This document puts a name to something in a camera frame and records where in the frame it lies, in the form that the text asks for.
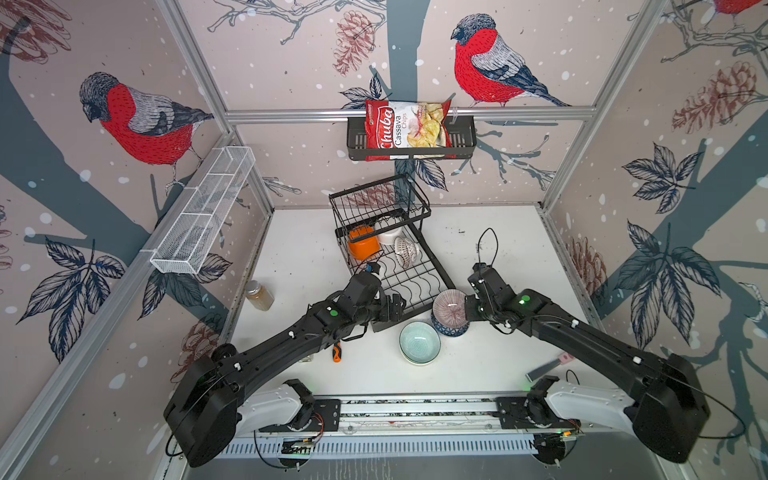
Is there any orange plastic bowl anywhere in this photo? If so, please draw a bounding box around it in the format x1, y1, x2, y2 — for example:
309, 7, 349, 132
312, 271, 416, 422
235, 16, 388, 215
348, 225, 381, 262

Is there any white ceramic bowl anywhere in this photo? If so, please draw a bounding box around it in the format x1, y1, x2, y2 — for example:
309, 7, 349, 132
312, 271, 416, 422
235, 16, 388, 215
375, 220, 403, 247

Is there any white patterned bowl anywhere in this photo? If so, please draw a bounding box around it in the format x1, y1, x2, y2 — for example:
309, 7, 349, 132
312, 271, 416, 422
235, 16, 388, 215
394, 236, 420, 269

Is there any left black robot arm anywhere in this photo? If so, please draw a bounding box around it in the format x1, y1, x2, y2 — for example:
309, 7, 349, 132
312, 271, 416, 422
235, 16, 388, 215
164, 272, 406, 467

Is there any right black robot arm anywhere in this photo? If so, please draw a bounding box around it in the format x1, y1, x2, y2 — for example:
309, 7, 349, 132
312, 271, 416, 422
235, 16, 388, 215
465, 262, 711, 464

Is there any light green ceramic bowl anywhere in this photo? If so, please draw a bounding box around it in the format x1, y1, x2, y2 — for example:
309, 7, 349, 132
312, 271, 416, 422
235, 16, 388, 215
398, 321, 441, 366

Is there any glass jar with lid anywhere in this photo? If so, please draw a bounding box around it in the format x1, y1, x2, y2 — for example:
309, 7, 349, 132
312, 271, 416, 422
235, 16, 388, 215
244, 280, 274, 311

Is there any red cassava chips bag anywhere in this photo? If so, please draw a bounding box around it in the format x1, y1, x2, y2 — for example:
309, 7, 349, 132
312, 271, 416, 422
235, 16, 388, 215
365, 100, 453, 150

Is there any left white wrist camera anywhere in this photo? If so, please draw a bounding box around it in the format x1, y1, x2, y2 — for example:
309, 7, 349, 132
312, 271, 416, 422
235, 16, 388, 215
364, 261, 384, 275

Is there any orange handled screwdriver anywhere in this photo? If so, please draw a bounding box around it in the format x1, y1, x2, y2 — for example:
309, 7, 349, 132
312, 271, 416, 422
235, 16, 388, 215
332, 341, 342, 363

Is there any black wire dish rack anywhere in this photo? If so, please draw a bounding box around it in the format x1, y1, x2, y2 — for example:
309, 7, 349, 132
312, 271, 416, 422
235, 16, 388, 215
329, 174, 455, 332

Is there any pink handled brush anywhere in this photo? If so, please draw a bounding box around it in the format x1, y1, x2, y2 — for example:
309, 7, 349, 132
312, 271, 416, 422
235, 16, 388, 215
525, 352, 574, 383

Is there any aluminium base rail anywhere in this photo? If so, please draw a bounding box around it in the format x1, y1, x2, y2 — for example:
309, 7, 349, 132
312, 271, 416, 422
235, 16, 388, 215
219, 392, 631, 462

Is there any black wall basket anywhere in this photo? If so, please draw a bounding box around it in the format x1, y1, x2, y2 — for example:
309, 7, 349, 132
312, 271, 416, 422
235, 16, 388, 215
347, 116, 477, 161

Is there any white mesh wall shelf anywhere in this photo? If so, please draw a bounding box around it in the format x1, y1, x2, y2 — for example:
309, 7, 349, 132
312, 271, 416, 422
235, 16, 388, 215
150, 146, 255, 275

